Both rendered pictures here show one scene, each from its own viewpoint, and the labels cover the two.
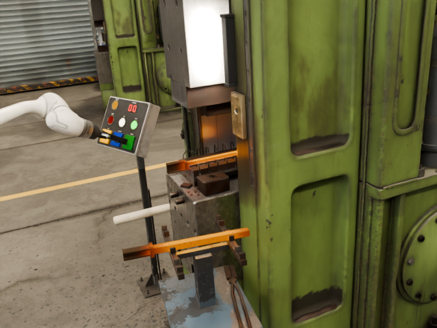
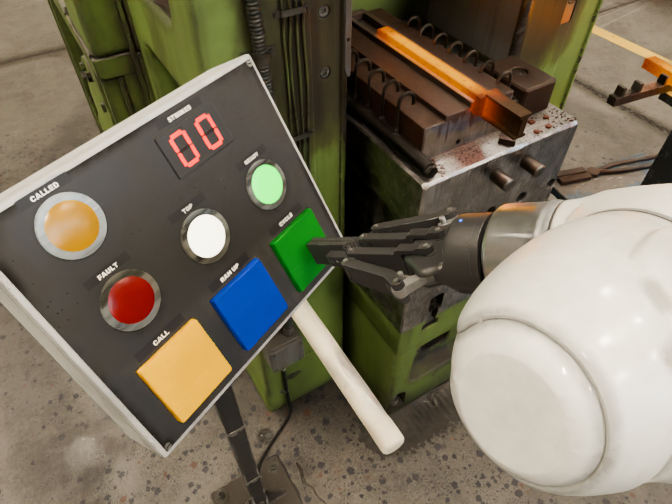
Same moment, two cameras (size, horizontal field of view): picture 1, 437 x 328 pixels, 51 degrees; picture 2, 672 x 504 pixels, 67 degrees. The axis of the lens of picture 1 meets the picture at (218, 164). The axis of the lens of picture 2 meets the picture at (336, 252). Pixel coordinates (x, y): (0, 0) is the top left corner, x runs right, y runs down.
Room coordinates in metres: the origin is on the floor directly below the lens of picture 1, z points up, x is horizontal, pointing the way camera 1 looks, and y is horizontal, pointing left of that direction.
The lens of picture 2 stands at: (2.31, 0.89, 1.47)
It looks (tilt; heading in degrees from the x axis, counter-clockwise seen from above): 47 degrees down; 261
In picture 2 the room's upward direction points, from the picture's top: straight up
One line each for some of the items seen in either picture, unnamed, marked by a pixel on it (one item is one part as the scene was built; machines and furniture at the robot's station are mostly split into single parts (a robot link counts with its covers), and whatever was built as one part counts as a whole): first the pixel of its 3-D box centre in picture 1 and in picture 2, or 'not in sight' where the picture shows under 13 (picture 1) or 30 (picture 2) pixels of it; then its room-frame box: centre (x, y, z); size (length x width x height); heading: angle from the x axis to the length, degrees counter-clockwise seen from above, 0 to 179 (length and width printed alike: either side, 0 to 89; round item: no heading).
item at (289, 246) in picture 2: (129, 142); (302, 249); (2.28, 0.46, 1.01); 0.07 x 0.05 x 0.07; 48
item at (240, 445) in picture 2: (146, 208); (231, 419); (2.44, 0.44, 0.54); 0.04 x 0.04 x 1.08; 23
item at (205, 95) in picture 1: (222, 86); not in sight; (2.04, -0.04, 1.32); 0.42 x 0.20 x 0.10; 113
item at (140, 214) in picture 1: (153, 211); (328, 350); (2.24, 0.37, 0.62); 0.44 x 0.05 x 0.05; 113
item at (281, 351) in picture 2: not in sight; (282, 346); (2.34, 0.18, 0.36); 0.09 x 0.07 x 0.12; 23
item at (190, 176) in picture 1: (227, 161); (397, 72); (2.04, -0.04, 0.96); 0.42 x 0.20 x 0.09; 113
